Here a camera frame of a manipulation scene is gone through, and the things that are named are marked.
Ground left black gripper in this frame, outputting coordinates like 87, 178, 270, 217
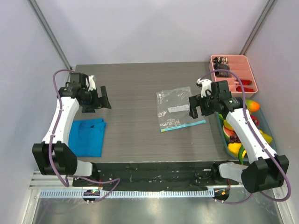
81, 86, 111, 113

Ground clear zip top bag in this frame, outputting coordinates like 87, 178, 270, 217
156, 86, 206, 133

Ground purple grape bunch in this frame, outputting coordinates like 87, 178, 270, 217
229, 135, 241, 143

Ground orange green mango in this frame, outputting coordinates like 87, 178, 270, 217
245, 98, 260, 113

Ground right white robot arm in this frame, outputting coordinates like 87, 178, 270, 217
189, 79, 291, 194

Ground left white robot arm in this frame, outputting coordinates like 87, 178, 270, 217
32, 72, 111, 186

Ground watermelon slice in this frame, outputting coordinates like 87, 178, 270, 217
222, 126, 235, 139

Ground blue folded cloth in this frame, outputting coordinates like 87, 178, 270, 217
69, 119, 106, 157

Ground red clips in tray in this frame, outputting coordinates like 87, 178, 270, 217
234, 79, 255, 92

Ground black parts in tray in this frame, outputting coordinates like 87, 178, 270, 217
212, 56, 230, 78

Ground pink compartment tray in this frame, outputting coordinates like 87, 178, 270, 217
210, 55, 258, 98

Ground green chili pepper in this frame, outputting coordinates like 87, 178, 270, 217
238, 146, 246, 165

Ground blue fruit bin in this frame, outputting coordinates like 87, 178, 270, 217
215, 109, 277, 160

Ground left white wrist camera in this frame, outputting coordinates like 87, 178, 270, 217
88, 75, 96, 91

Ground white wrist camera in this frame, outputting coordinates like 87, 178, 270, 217
196, 78, 212, 98
88, 75, 96, 91

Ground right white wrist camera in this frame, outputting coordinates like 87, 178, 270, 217
196, 78, 212, 98

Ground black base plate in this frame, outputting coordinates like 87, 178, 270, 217
71, 161, 240, 187

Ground white slotted cable duct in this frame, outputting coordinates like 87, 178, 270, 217
39, 189, 214, 199

